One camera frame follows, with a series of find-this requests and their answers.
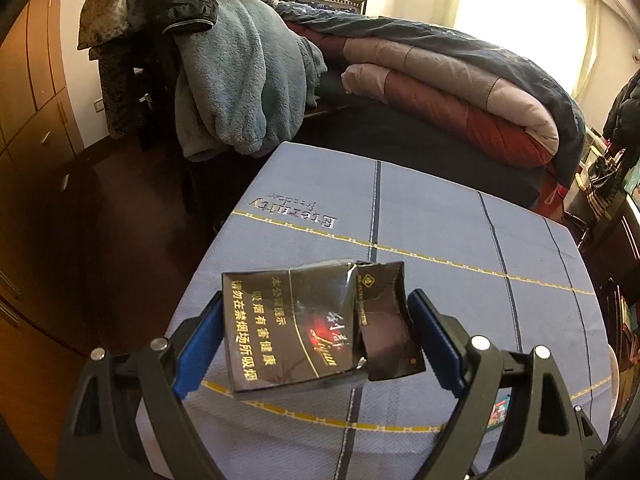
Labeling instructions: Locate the black cigarette pack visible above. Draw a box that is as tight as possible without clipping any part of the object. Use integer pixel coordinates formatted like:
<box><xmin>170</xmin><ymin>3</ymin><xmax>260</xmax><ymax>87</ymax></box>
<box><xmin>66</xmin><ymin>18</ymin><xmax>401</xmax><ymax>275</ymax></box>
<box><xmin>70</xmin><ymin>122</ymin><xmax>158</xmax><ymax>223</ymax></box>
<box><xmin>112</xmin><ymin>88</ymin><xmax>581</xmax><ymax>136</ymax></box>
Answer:
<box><xmin>221</xmin><ymin>260</ymin><xmax>425</xmax><ymax>399</ymax></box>

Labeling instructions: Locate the colourful candy wrapper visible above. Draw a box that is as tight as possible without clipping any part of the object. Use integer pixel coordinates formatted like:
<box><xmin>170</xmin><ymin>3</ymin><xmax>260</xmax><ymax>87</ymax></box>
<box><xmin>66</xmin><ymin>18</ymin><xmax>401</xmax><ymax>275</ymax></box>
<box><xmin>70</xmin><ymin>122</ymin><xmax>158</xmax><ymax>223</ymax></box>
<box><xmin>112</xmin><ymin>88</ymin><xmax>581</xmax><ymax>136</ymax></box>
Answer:
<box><xmin>487</xmin><ymin>394</ymin><xmax>511</xmax><ymax>431</ymax></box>

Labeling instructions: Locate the blue striped table cloth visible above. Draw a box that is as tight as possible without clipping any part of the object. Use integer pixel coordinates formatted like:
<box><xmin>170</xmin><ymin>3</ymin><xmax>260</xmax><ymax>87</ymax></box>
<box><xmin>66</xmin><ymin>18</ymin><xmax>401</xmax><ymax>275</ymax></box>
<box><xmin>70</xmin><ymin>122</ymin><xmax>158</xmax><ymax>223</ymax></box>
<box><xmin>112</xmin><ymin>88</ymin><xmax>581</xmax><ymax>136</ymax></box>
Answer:
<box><xmin>134</xmin><ymin>140</ymin><xmax>616</xmax><ymax>480</ymax></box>

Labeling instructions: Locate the dark wooden cabinet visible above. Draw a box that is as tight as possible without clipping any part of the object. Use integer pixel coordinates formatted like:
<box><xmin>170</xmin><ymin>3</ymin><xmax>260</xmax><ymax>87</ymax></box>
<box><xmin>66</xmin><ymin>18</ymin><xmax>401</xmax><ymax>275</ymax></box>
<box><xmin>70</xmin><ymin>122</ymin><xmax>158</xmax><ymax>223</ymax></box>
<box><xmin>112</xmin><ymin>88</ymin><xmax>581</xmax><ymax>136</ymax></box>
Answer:
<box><xmin>582</xmin><ymin>194</ymin><xmax>639</xmax><ymax>368</ymax></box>

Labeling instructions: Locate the pink and red quilt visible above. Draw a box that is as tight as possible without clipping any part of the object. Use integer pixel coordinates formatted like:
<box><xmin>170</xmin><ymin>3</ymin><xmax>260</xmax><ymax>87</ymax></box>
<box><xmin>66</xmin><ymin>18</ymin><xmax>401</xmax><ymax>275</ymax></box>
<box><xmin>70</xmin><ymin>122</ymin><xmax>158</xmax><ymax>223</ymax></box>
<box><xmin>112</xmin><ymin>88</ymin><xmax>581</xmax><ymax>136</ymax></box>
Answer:
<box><xmin>288</xmin><ymin>22</ymin><xmax>560</xmax><ymax>168</ymax></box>

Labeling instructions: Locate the blue patterned duvet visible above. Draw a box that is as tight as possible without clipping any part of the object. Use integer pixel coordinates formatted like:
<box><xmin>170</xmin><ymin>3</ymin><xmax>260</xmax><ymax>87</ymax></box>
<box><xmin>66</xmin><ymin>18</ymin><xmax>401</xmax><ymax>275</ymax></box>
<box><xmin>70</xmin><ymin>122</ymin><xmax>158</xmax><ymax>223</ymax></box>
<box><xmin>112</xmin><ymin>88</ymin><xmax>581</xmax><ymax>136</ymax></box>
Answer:
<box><xmin>276</xmin><ymin>1</ymin><xmax>586</xmax><ymax>188</ymax></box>

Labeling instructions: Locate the orange wooden wardrobe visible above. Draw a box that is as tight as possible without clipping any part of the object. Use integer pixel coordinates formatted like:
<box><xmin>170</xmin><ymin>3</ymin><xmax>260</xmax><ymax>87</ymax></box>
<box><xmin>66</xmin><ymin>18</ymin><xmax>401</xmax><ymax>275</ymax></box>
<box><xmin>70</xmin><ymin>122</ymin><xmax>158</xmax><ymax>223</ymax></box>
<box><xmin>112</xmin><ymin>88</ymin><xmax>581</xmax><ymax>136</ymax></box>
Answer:
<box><xmin>0</xmin><ymin>0</ymin><xmax>101</xmax><ymax>476</ymax></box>

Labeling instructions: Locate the bed with dark headboard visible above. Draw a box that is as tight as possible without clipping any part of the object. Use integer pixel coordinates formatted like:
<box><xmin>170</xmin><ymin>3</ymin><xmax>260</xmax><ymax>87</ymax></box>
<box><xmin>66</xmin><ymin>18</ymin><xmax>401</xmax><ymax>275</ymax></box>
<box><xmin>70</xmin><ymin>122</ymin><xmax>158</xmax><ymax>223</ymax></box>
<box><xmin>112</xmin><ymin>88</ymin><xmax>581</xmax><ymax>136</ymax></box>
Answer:
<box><xmin>277</xmin><ymin>0</ymin><xmax>586</xmax><ymax>209</ymax></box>

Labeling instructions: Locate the light blue fleece blanket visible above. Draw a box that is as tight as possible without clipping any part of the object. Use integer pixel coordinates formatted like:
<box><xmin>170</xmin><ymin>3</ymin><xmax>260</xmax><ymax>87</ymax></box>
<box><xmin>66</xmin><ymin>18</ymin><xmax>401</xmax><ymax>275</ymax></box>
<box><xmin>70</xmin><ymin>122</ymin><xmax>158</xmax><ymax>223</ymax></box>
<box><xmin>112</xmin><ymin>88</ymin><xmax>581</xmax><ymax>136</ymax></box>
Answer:
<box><xmin>175</xmin><ymin>0</ymin><xmax>326</xmax><ymax>162</ymax></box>

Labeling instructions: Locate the black hanging coat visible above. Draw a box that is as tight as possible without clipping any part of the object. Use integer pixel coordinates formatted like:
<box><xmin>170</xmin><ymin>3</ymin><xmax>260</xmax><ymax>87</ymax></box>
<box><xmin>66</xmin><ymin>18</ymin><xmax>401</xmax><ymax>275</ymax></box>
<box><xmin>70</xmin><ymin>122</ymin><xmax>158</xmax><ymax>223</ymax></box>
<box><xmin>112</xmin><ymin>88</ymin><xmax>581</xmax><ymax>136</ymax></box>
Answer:
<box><xmin>603</xmin><ymin>70</ymin><xmax>640</xmax><ymax>155</ymax></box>

